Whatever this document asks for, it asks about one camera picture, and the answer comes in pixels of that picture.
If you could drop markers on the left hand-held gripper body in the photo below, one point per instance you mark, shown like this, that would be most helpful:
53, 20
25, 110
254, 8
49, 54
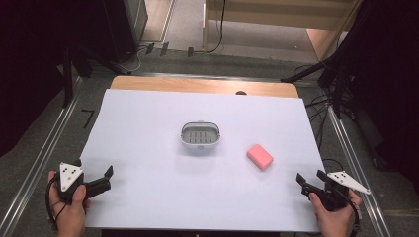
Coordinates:
69, 176

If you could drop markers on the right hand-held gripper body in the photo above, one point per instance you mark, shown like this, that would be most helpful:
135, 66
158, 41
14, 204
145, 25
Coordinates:
336, 194

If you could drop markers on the person's right hand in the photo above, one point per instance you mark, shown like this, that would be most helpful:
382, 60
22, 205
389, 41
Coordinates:
336, 222

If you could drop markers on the person's left hand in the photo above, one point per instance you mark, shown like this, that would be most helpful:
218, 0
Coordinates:
70, 217

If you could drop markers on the pink soap bar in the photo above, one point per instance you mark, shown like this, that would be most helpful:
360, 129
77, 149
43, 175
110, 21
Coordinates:
260, 157

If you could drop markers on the white paper sheet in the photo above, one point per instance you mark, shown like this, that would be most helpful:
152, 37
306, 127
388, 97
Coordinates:
164, 184

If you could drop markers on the black tripod stand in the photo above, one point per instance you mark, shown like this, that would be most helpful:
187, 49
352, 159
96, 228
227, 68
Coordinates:
337, 89

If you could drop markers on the grey soap dish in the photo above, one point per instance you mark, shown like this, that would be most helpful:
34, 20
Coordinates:
200, 136

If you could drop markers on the dark curtain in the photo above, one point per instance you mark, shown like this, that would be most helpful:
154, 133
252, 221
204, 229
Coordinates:
388, 82
29, 65

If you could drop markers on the wooden table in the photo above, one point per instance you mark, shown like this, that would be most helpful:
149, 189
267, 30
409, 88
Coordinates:
197, 85

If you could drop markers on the dark cabinet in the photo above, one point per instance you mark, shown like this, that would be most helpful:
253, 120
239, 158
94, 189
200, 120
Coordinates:
125, 26

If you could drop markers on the beige wooden furniture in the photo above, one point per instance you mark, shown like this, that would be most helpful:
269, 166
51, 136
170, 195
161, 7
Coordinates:
263, 13

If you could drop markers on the metal floor rail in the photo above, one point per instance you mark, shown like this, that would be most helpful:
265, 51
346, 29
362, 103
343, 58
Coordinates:
39, 164
355, 164

